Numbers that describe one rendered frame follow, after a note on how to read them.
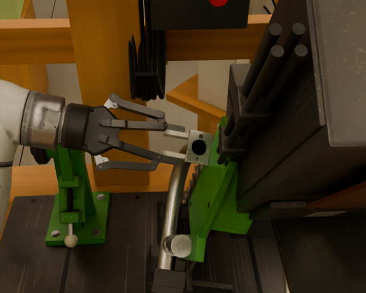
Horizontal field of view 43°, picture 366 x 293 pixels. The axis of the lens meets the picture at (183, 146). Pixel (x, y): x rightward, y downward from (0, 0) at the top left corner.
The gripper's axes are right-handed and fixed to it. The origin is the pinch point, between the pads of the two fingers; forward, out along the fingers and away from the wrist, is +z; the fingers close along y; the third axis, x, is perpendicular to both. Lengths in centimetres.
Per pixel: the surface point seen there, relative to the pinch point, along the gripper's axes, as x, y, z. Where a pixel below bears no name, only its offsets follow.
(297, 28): -47.9, 3.2, -2.6
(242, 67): 9.9, 19.6, 11.6
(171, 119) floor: 208, 45, 31
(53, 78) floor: 262, 68, -50
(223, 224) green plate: -3.5, -12.0, 8.0
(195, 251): -2.7, -17.0, 4.2
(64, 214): 21.9, -15.3, -18.1
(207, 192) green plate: -3.9, -7.3, 4.4
